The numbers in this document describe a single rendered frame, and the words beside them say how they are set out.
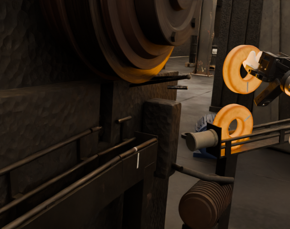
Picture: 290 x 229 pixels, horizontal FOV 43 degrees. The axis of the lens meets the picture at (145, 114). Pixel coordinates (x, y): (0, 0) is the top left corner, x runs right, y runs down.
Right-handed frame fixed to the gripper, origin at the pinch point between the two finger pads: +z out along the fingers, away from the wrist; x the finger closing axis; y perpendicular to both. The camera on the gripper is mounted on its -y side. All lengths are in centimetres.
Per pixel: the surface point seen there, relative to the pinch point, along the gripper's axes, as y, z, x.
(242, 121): -19.5, -4.3, -2.6
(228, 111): -15.4, -3.7, 4.1
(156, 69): 0.4, -8.1, 37.5
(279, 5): -2, 158, -173
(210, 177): -33.6, -13.8, 12.9
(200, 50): -207, 671, -494
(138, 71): 2.0, -13.4, 45.4
